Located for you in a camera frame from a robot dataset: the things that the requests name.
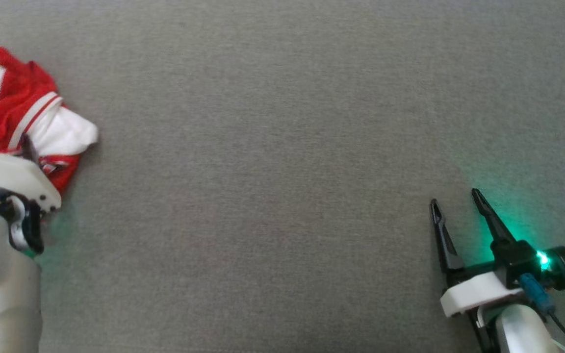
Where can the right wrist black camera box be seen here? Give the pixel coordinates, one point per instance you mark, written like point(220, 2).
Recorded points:
point(532, 262)

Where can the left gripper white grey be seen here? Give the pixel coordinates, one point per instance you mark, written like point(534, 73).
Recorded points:
point(12, 181)

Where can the red white basketball jersey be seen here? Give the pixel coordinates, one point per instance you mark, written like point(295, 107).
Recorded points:
point(12, 103)

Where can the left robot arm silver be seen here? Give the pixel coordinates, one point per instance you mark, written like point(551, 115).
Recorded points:
point(0, 294)

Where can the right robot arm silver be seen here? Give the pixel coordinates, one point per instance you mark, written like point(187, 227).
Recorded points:
point(523, 331)

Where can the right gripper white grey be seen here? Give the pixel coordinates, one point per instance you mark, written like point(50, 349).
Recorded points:
point(478, 291)

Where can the large grey sofa seat cushion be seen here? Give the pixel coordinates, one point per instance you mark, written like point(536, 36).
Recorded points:
point(282, 147)

